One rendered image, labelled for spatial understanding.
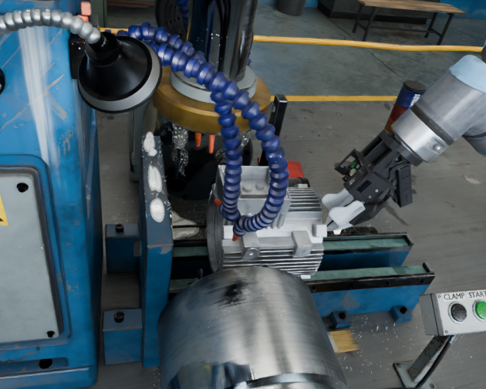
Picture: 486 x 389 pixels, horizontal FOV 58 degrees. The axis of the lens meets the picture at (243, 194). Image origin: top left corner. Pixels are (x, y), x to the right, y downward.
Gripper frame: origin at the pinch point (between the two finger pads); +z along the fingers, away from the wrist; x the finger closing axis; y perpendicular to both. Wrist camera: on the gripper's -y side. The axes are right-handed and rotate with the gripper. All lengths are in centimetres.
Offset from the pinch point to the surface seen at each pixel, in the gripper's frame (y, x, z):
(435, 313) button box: -12.5, 19.0, -3.8
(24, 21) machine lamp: 60, 23, -14
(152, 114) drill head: 28.7, -36.1, 14.4
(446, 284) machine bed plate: -53, -6, 3
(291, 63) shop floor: -158, -336, 34
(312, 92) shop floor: -160, -277, 33
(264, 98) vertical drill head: 28.1, -2.2, -12.5
